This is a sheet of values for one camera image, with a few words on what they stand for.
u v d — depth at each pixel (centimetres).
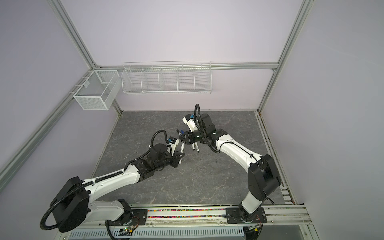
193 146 99
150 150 63
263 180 44
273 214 76
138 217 74
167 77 98
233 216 73
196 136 71
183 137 81
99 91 98
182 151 81
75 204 41
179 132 107
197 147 99
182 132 108
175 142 74
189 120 73
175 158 72
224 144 56
